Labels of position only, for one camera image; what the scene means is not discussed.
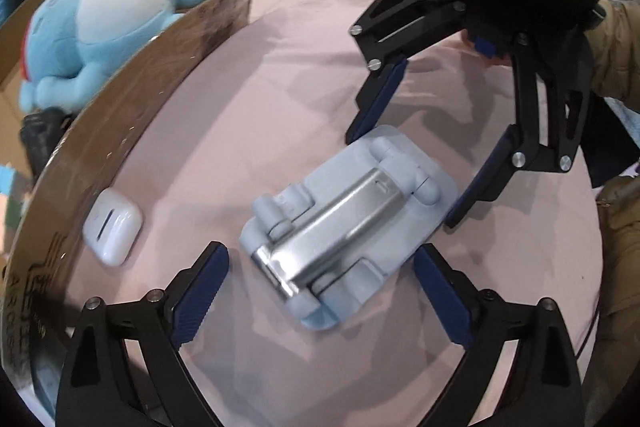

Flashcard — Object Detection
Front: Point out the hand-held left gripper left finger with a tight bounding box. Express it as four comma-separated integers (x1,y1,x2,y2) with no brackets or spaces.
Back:
55,241,231,427

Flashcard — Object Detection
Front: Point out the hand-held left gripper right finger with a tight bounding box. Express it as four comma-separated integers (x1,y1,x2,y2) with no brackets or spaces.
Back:
413,243,585,427

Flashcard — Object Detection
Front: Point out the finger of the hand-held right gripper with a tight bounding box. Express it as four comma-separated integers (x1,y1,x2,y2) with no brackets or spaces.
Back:
345,0,468,145
444,32,593,229

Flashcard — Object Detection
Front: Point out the white folding phone stand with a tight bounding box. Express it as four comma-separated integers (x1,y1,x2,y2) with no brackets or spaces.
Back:
239,124,461,333

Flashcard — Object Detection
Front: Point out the black domed object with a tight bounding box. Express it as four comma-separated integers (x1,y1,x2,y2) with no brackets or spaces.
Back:
20,107,76,178

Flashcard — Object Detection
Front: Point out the shallow cardboard box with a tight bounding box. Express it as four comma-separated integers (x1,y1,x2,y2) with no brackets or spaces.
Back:
0,0,258,408

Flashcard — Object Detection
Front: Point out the blue plush toy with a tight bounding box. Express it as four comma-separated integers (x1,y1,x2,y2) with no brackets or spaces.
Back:
19,0,215,112

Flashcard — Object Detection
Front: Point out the pink tablecloth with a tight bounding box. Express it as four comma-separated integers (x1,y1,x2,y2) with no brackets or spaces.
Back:
65,0,606,427

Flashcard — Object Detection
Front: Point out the white earbuds case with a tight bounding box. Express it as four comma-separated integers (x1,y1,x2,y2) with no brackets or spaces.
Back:
82,188,144,267

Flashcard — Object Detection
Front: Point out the person's tan jacket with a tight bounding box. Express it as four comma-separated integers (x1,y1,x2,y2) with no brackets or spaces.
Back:
592,174,640,427

